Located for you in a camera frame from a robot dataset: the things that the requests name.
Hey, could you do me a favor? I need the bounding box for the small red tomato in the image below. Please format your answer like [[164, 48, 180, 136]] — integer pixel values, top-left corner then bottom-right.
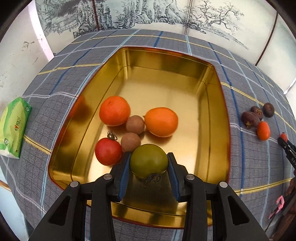
[[280, 133, 288, 142]]

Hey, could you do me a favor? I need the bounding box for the small orange mandarin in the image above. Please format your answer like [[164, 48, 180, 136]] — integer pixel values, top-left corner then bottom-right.
[[256, 121, 270, 141]]

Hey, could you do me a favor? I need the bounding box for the green tomato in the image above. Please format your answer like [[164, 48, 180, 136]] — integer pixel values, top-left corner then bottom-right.
[[130, 144, 168, 179]]

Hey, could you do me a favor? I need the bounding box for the brown longan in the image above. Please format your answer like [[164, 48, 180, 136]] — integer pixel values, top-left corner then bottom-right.
[[120, 133, 141, 152], [125, 115, 145, 135]]

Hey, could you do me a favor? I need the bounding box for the large orange mandarin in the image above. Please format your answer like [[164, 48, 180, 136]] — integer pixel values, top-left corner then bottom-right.
[[99, 96, 131, 126]]

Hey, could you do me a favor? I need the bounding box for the gold metal tin box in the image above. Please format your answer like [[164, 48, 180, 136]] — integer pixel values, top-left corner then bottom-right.
[[47, 46, 232, 229]]

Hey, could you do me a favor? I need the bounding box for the wooden chair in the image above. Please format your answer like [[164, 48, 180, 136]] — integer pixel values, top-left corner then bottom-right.
[[0, 180, 11, 192]]

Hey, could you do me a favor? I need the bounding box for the green tissue pack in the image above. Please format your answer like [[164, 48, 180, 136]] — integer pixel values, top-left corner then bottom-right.
[[0, 97, 32, 159]]

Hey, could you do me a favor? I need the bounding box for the landscape painting screen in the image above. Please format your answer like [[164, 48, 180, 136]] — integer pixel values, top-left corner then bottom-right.
[[36, 0, 295, 93]]

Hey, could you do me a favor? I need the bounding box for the pink cord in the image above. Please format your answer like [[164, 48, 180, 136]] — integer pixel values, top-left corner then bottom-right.
[[268, 195, 285, 219]]

